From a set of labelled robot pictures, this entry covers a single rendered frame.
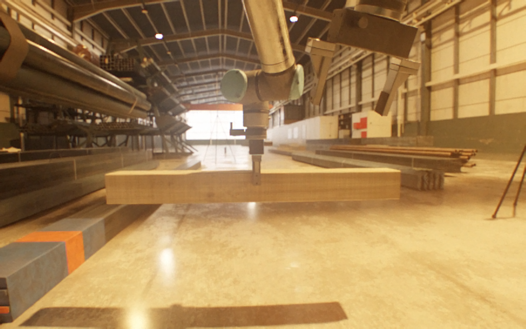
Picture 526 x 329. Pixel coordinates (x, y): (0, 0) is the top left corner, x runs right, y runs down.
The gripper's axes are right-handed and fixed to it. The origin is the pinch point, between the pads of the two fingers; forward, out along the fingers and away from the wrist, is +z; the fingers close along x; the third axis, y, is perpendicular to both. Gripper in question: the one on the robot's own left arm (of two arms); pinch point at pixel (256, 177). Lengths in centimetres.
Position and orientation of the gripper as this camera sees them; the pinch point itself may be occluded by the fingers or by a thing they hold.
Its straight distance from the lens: 93.0
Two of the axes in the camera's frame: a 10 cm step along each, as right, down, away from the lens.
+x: -0.5, -0.8, 10.0
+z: 0.1, 10.0, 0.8
